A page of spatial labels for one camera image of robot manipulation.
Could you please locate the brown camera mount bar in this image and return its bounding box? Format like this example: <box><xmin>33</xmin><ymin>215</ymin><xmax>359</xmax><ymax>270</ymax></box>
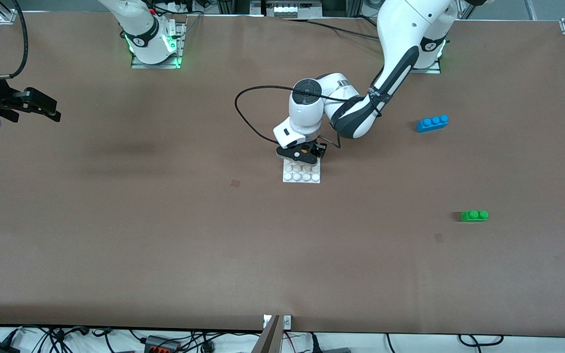
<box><xmin>252</xmin><ymin>315</ymin><xmax>283</xmax><ymax>353</ymax></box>

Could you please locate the white studded base plate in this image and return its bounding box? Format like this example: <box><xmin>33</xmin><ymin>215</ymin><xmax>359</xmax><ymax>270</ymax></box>
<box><xmin>282</xmin><ymin>158</ymin><xmax>322</xmax><ymax>184</ymax></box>

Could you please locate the long black table cable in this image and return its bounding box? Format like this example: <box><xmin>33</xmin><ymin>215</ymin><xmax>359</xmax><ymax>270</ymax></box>
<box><xmin>282</xmin><ymin>18</ymin><xmax>380</xmax><ymax>39</ymax></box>

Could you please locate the black looped floor cable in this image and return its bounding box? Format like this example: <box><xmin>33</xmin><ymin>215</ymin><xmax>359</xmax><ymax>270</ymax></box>
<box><xmin>458</xmin><ymin>334</ymin><xmax>505</xmax><ymax>347</ymax></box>

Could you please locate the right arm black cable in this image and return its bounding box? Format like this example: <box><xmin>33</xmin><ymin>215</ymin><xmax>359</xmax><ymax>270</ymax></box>
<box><xmin>0</xmin><ymin>0</ymin><xmax>29</xmax><ymax>80</ymax></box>

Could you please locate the white power strip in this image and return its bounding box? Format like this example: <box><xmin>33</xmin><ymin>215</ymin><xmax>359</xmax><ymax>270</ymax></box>
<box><xmin>265</xmin><ymin>0</ymin><xmax>323</xmax><ymax>19</ymax></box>

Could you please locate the blue three-stud block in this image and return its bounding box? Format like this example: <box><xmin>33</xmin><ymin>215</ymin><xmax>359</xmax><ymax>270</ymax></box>
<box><xmin>416</xmin><ymin>115</ymin><xmax>449</xmax><ymax>133</ymax></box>

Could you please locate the orange black connector box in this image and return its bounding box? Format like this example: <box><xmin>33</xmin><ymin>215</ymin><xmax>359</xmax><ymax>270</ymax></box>
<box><xmin>144</xmin><ymin>335</ymin><xmax>181</xmax><ymax>353</ymax></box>

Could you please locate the white mount bracket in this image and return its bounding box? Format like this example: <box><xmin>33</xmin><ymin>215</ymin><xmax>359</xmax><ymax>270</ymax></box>
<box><xmin>263</xmin><ymin>315</ymin><xmax>292</xmax><ymax>329</ymax></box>

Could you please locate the aluminium frame profile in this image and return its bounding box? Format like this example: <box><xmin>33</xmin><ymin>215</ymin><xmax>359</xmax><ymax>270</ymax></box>
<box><xmin>218</xmin><ymin>0</ymin><xmax>252</xmax><ymax>14</ymax></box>

